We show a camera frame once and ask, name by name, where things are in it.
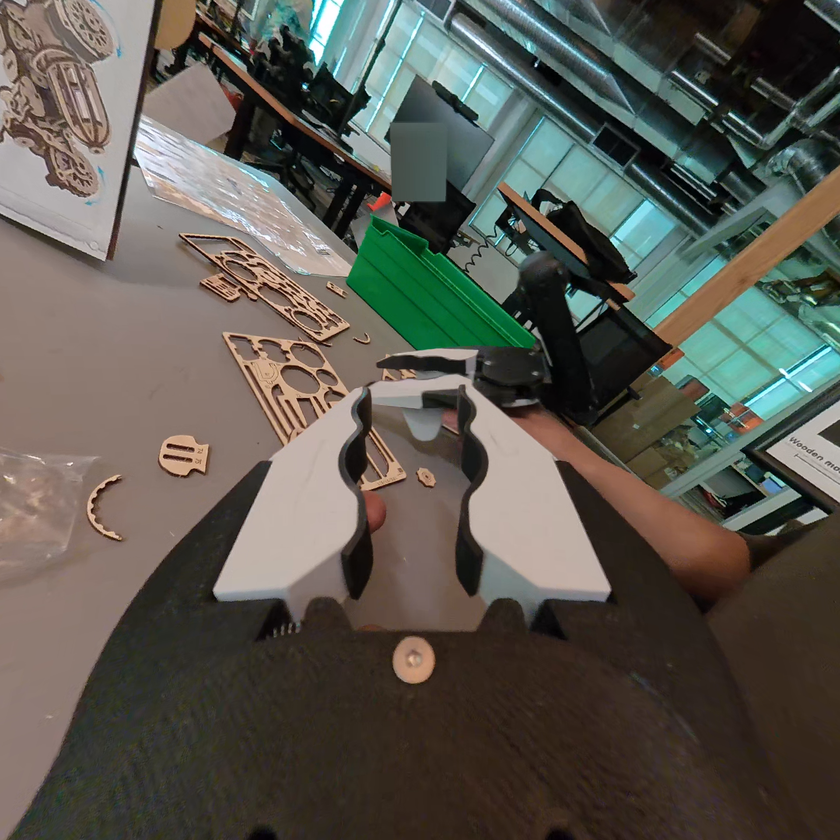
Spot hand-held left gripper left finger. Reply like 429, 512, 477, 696
212, 386, 376, 602

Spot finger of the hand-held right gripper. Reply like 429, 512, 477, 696
376, 349, 481, 376
369, 374, 478, 442

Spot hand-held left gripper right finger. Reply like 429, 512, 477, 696
454, 384, 613, 619

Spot person's right forearm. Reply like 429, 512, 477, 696
558, 420, 752, 608

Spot grey desk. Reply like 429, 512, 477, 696
0, 115, 473, 840

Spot person's right hand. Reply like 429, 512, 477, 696
441, 403, 578, 463

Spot green plastic bin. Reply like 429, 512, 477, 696
345, 213, 537, 352

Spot slotted round wooden part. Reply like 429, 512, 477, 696
157, 434, 211, 479

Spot stack of cardboard boxes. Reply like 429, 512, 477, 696
594, 374, 711, 488

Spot black backpack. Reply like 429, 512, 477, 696
532, 189, 635, 284

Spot punched wooden parts sheet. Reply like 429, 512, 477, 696
178, 231, 352, 343
222, 330, 409, 491

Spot wooden side table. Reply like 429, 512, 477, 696
497, 182, 636, 304

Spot toothed wooden arc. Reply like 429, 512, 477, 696
86, 474, 125, 543

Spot black monitor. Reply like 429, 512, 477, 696
394, 74, 497, 193

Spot wooden workbench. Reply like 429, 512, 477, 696
196, 13, 395, 238

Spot clear bag of wooden parts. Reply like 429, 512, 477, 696
0, 446, 101, 586

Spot wooden beam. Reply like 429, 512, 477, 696
655, 169, 840, 345

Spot large clear plastic sleeve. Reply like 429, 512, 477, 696
133, 117, 353, 277

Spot framed marker sign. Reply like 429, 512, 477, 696
742, 399, 840, 514

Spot person's dark shirt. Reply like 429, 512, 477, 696
705, 521, 840, 840

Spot silver ventilation ducts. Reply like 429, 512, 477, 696
446, 0, 840, 231

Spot white board sheet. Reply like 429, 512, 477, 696
143, 66, 238, 147

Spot printed model kit booklet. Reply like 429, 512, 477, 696
0, 0, 163, 261

